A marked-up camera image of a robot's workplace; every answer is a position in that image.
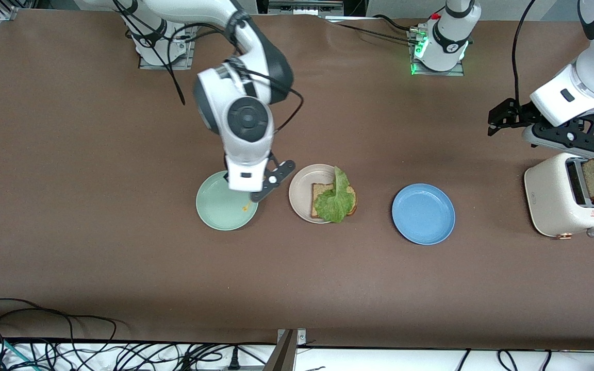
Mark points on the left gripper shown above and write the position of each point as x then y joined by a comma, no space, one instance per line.
523,114

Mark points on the green lettuce leaf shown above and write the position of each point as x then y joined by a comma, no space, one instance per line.
334,203

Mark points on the beige round plate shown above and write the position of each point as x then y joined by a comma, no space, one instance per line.
302,185

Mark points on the grey metal bracket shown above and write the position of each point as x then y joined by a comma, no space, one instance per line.
284,355

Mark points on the pale green round plate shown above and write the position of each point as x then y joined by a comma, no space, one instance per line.
219,211

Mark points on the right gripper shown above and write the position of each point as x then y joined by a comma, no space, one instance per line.
226,176

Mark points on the cream white toaster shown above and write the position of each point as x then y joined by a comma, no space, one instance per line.
549,201

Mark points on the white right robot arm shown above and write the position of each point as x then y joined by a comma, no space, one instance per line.
245,118

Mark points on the blue round plate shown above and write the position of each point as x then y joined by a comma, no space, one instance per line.
423,214

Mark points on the black power plug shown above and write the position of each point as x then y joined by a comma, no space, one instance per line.
234,363

